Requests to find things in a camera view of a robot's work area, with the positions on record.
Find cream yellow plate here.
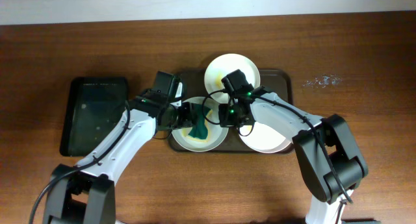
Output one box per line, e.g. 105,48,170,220
204,53,261,95

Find dark brown serving tray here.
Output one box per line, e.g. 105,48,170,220
176,69,293,154

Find pink plate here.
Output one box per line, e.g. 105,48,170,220
239,122,291,153

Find pale blue plate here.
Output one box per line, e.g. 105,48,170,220
172,97,228,152

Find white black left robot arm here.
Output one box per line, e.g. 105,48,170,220
40,71,195,224

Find green yellow sponge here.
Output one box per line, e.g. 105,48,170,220
183,104,213,142

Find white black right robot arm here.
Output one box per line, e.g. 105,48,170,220
219,69,369,223

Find black water tray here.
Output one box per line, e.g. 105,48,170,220
60,77,129,156

